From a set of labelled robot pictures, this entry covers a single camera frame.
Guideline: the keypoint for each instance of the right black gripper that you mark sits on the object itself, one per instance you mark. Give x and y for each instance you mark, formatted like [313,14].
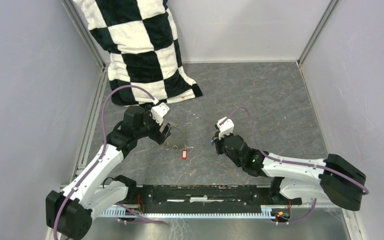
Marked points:
[218,142]

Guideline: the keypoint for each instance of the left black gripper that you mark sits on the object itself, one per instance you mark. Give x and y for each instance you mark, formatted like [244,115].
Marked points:
[158,136]

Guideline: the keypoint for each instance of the key with red tag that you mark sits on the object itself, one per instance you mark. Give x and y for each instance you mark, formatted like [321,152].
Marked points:
[185,151]

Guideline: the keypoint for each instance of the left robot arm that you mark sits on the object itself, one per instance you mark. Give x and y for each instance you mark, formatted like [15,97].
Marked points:
[72,210]

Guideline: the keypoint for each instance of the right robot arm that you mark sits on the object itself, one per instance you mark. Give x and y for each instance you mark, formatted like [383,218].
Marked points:
[332,179]

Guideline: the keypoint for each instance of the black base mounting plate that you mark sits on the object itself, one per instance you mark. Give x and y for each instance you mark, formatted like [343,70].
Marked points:
[145,204]

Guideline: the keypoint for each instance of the black white checkered blanket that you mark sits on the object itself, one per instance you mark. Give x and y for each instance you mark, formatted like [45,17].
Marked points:
[142,41]

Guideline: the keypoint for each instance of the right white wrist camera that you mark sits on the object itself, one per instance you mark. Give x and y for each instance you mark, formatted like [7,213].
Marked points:
[225,127]

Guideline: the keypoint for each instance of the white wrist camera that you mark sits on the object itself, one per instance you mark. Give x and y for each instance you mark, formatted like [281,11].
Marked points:
[225,127]
[158,112]

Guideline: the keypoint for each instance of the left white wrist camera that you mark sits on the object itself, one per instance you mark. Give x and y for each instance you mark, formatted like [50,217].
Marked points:
[158,112]

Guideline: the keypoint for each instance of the white slotted cable duct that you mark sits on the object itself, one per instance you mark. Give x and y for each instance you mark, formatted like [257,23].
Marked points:
[120,212]

